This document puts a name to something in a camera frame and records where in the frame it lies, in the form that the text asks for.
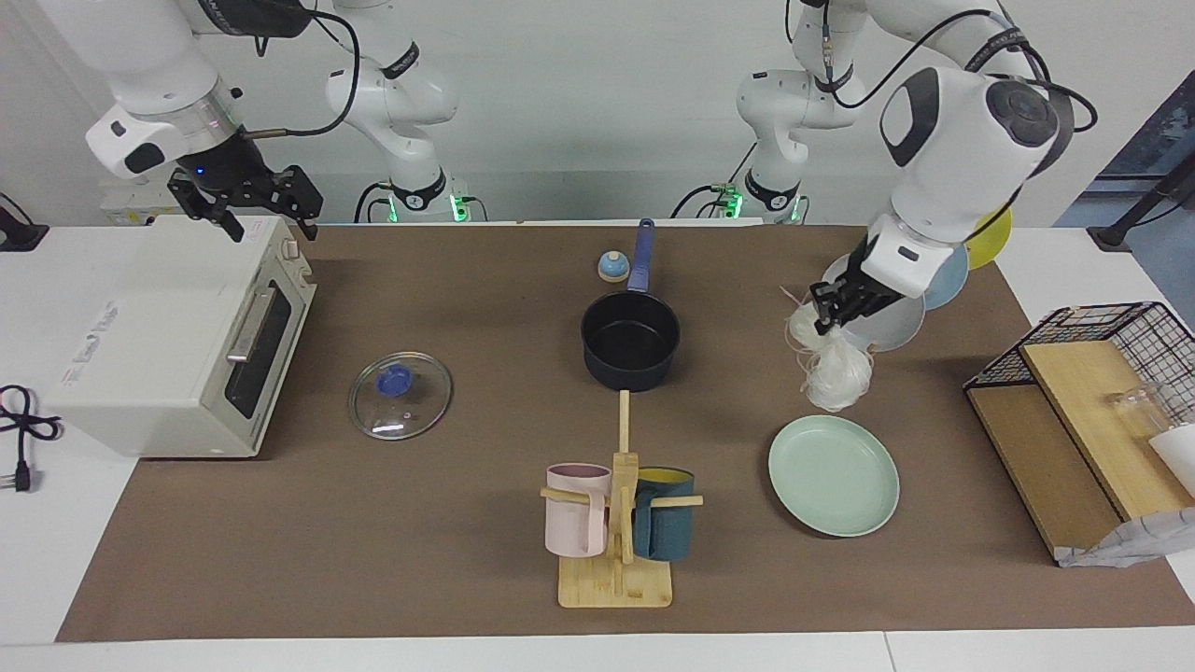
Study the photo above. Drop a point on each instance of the yellow plate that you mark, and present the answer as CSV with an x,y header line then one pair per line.
x,y
991,244

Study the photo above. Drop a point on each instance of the white cup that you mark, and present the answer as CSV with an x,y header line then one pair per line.
x,y
1178,457

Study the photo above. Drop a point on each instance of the light bamboo board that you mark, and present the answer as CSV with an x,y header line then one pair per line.
x,y
1092,411

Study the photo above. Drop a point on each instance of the small blue dome bell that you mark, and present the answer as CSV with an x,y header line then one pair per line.
x,y
612,269

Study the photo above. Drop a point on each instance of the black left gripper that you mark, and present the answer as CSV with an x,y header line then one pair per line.
x,y
864,297

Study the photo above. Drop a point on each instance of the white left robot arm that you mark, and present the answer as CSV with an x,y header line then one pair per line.
x,y
962,159

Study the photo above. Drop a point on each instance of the clear glass cup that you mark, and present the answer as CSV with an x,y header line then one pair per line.
x,y
1141,411

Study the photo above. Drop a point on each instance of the pink mug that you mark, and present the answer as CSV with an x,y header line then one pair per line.
x,y
574,523

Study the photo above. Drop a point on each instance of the black stand leg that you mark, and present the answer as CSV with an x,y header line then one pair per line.
x,y
1134,215

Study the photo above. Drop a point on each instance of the mint green plate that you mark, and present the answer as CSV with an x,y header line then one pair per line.
x,y
833,476

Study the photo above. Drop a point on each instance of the dark teal mug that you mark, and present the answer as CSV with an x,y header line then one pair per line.
x,y
665,532

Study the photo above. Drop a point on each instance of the glass lid with blue knob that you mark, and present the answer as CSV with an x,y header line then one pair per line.
x,y
401,401

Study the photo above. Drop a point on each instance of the black clamp mount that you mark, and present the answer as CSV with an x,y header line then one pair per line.
x,y
19,235

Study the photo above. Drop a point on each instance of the white toaster oven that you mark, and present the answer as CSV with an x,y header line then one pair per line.
x,y
159,336

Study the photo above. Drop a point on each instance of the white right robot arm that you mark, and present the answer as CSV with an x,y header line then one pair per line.
x,y
149,56

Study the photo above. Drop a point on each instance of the wooden mug tree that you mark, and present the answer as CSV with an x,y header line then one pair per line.
x,y
616,583

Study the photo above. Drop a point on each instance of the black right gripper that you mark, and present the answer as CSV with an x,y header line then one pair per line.
x,y
231,173

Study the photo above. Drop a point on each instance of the grey plate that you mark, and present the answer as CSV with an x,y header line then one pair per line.
x,y
898,327

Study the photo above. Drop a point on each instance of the brown table mat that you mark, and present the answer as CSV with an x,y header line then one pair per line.
x,y
420,523

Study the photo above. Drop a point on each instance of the grey patterned bag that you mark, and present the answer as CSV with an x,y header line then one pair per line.
x,y
1139,541

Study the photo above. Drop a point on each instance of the dark blue saucepan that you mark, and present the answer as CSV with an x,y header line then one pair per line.
x,y
630,341

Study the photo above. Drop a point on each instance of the light blue plate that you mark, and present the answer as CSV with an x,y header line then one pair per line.
x,y
948,280

